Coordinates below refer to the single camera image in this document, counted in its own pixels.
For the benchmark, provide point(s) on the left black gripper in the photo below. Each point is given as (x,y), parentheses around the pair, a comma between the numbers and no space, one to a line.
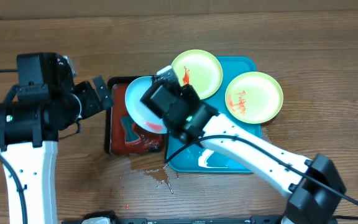
(91,107)

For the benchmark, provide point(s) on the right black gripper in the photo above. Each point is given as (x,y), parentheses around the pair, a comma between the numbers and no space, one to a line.
(190,98)

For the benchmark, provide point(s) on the green and pink sponge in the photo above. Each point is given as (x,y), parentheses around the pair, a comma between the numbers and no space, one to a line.
(130,136)

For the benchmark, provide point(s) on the light blue plate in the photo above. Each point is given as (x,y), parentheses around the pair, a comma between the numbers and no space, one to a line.
(141,115)

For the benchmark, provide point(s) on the yellow plate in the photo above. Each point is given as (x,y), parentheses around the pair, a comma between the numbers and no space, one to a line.
(254,97)
(200,69)

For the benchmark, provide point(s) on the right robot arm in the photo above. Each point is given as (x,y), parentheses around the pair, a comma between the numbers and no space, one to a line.
(312,187)

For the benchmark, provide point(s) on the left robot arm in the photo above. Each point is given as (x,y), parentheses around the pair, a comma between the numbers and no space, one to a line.
(44,102)

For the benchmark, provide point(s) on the black tray with red water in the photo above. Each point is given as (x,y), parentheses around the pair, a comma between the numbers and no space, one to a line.
(114,135)

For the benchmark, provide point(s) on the teal plastic tray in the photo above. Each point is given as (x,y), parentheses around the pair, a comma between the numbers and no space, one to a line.
(197,159)

